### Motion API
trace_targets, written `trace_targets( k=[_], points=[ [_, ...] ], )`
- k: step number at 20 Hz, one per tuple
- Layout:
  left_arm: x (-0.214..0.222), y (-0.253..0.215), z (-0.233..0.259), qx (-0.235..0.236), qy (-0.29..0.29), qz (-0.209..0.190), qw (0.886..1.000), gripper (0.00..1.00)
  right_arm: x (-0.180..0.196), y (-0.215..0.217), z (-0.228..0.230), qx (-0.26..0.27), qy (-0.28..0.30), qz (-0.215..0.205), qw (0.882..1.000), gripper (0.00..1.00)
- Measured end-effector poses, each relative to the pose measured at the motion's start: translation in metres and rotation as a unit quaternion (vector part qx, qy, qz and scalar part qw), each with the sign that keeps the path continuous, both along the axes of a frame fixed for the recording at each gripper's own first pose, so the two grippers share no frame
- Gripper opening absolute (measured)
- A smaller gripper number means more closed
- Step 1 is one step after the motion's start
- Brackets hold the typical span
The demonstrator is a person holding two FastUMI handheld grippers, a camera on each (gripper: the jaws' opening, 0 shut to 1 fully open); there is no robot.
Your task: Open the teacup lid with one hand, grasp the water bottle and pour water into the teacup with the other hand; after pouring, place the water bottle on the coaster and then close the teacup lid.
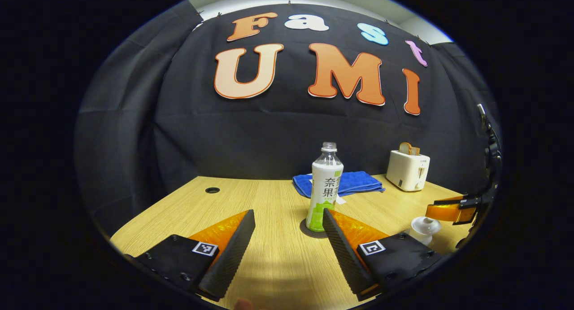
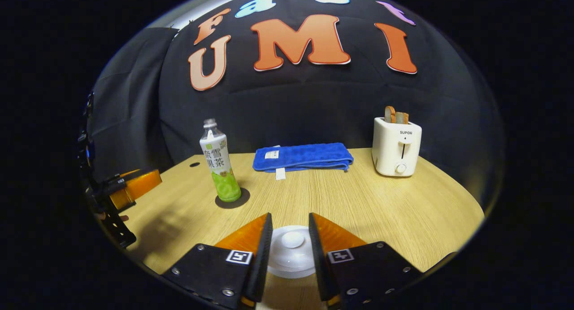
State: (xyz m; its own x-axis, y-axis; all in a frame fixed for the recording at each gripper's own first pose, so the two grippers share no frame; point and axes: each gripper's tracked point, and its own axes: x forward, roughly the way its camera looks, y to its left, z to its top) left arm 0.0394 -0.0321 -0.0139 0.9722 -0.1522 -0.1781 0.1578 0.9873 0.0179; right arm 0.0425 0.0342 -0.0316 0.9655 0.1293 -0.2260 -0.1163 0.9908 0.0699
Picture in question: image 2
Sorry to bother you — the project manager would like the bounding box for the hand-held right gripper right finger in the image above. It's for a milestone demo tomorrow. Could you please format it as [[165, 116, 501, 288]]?
[[309, 212, 423, 308]]

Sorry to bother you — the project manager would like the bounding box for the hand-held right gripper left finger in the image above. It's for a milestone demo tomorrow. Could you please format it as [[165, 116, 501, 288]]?
[[161, 212, 273, 310]]

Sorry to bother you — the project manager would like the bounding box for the white teacup lid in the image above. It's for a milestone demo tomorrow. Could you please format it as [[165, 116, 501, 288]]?
[[269, 225, 315, 269]]

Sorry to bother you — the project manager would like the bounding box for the dark round coaster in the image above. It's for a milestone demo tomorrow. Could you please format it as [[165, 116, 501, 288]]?
[[215, 188, 251, 209]]

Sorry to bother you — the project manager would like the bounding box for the clear water bottle green label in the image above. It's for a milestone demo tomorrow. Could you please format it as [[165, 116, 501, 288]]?
[[200, 118, 242, 203]]

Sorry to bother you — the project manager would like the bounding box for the white saucer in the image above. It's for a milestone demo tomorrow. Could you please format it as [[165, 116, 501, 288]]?
[[267, 256, 317, 279]]

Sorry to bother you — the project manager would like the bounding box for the blue folded towel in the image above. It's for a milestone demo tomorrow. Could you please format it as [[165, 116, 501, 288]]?
[[252, 143, 354, 180]]

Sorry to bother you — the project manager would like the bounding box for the white toaster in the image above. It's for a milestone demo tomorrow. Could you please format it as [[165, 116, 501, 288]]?
[[372, 117, 422, 177]]

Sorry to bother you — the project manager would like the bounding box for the black backdrop cloth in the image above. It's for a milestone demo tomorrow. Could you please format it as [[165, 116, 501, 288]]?
[[85, 0, 505, 203]]

